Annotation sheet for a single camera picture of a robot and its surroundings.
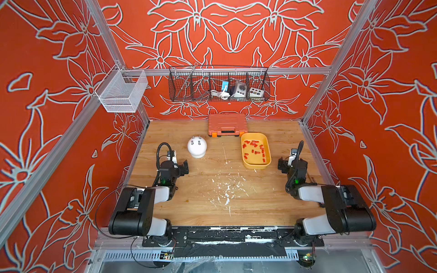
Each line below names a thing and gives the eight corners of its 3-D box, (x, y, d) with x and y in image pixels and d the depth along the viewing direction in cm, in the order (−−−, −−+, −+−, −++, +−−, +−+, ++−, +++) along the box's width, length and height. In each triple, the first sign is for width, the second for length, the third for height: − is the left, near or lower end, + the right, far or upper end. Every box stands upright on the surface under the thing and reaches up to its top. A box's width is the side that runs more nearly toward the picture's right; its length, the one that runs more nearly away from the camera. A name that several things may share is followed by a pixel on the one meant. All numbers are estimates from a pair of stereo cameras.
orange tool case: (208, 137, 111) (207, 133, 108) (209, 117, 124) (208, 113, 120) (247, 137, 111) (248, 133, 108) (244, 117, 124) (245, 113, 120)
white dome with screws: (189, 158, 101) (186, 147, 93) (190, 147, 107) (188, 135, 98) (206, 158, 101) (205, 147, 93) (206, 147, 107) (205, 135, 98)
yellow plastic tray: (243, 170, 97) (244, 164, 92) (239, 138, 112) (240, 132, 107) (272, 170, 97) (274, 164, 92) (264, 138, 112) (266, 132, 107)
